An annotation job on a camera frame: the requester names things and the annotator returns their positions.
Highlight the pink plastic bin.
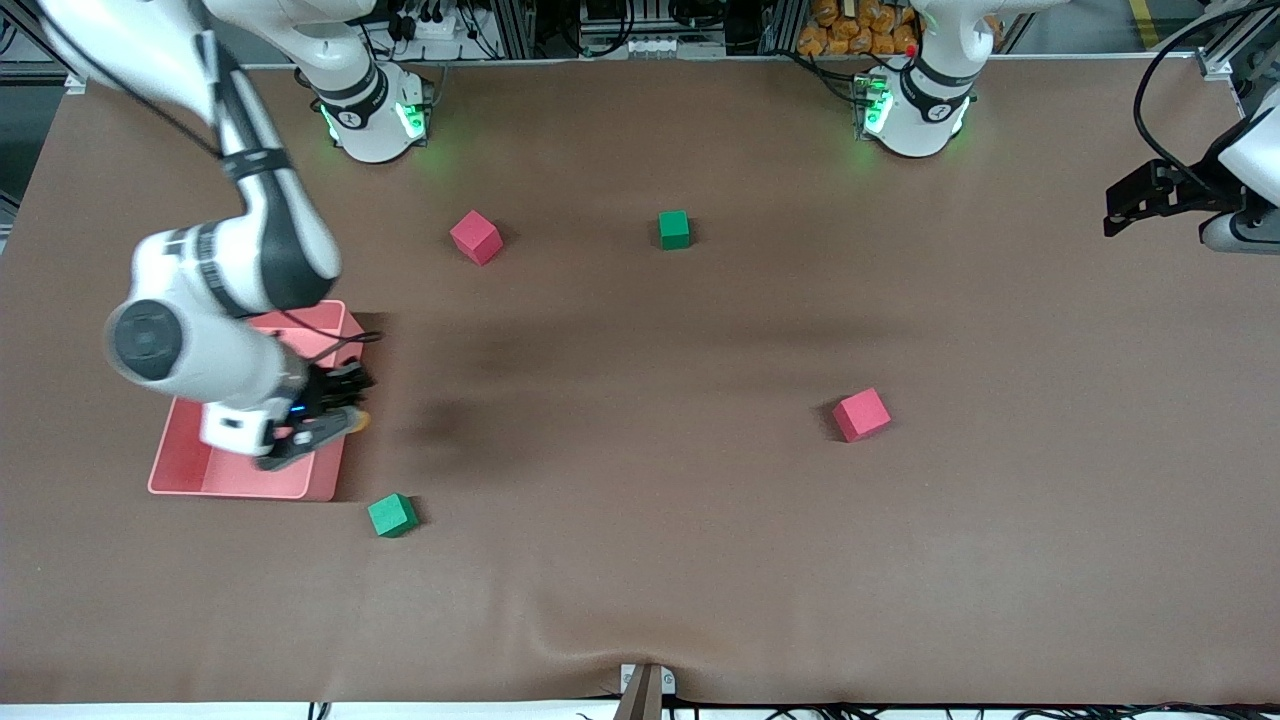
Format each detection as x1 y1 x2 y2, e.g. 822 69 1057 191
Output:
147 300 366 502

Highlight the pink foam cube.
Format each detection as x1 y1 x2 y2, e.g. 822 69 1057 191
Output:
832 387 892 444
449 209 504 267

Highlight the brown table mat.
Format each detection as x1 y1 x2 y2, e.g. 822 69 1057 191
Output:
0 55 1280 706

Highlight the pile of orange bags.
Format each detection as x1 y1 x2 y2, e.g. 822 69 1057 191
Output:
797 0 919 57

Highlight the white power strip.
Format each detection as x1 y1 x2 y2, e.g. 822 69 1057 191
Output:
398 8 463 43

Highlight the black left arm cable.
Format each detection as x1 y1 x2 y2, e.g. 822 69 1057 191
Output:
1133 5 1280 191

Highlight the aluminium frame post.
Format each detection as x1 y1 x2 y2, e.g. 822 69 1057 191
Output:
490 0 536 59
760 0 806 56

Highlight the metal bracket with post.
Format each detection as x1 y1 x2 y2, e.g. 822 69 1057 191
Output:
612 662 676 720

